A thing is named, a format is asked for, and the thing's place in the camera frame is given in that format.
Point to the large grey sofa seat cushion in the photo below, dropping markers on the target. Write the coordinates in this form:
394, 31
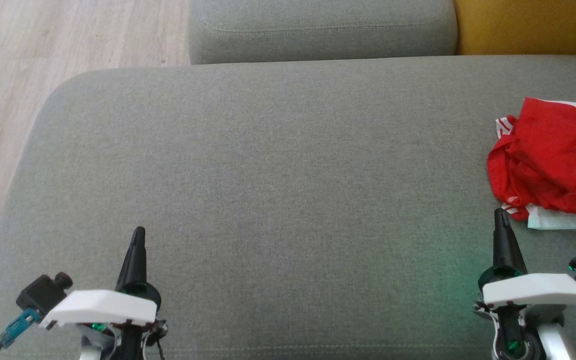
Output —
318, 30

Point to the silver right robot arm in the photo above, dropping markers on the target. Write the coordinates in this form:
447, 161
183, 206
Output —
555, 345

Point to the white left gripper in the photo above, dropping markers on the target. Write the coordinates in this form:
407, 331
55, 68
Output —
103, 307

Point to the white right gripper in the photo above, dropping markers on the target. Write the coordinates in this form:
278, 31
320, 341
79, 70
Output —
533, 290

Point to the wide yellow sofa back cushion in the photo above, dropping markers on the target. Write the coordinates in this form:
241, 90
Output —
533, 25

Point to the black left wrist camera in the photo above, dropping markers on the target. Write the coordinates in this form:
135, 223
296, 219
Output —
40, 295

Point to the red shorts with white stripe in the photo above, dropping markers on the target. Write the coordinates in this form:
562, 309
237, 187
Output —
558, 155

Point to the grey sofa chaise cushion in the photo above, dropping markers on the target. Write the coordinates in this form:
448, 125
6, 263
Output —
268, 175

